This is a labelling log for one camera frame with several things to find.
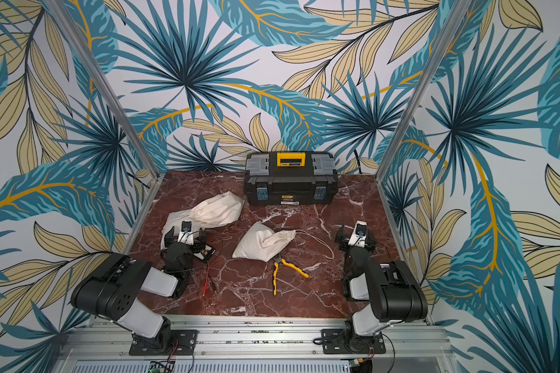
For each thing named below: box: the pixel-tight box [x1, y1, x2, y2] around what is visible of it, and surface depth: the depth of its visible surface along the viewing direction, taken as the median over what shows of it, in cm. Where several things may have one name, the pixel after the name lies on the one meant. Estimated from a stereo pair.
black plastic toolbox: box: [243, 151, 340, 206], surface depth 100 cm
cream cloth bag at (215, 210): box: [160, 191, 245, 250], surface depth 92 cm
